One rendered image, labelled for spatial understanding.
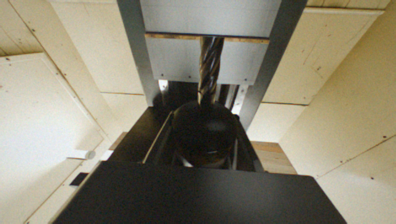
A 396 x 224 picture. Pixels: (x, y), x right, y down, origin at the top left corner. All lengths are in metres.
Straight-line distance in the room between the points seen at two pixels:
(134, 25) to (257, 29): 0.48
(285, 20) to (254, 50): 0.14
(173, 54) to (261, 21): 0.34
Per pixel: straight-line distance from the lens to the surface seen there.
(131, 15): 0.61
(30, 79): 1.16
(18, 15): 1.22
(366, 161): 1.22
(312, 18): 1.10
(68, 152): 1.20
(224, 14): 0.50
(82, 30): 1.25
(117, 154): 0.51
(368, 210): 1.29
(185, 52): 0.50
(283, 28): 0.61
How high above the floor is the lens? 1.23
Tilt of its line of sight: 37 degrees up
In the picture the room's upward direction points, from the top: 177 degrees counter-clockwise
